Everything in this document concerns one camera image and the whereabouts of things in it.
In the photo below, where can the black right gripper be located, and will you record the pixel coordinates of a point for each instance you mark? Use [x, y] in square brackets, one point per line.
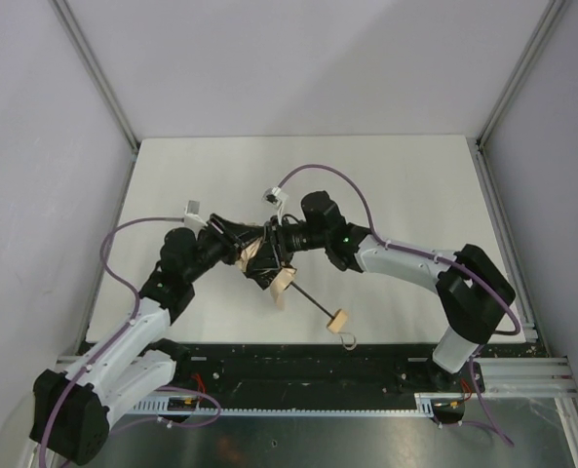
[275, 240]

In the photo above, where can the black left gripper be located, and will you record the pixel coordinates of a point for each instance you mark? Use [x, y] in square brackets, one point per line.
[218, 235]

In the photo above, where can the beige folding umbrella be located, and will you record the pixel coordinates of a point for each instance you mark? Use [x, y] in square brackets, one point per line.
[299, 238]

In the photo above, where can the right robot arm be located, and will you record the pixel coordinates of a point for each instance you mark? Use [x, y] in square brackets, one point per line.
[474, 294]

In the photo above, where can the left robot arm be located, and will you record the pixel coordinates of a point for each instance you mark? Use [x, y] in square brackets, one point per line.
[76, 409]

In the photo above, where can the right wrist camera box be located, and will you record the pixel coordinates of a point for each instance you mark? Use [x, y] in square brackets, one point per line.
[277, 199]

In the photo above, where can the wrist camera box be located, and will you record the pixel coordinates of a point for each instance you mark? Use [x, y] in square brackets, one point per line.
[193, 212]
[277, 199]

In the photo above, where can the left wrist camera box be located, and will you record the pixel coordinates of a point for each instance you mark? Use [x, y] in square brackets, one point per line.
[193, 212]

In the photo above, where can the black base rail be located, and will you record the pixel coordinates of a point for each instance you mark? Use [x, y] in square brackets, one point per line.
[319, 376]

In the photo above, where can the grey slotted cable duct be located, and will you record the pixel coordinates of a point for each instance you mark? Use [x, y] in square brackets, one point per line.
[173, 404]

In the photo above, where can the left aluminium corner post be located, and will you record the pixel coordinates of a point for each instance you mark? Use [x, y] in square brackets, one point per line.
[78, 39]

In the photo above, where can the aluminium corner post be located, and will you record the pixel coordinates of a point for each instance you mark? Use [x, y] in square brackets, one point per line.
[532, 51]
[78, 39]

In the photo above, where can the right aluminium corner post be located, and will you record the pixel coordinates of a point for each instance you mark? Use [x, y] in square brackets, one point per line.
[532, 51]

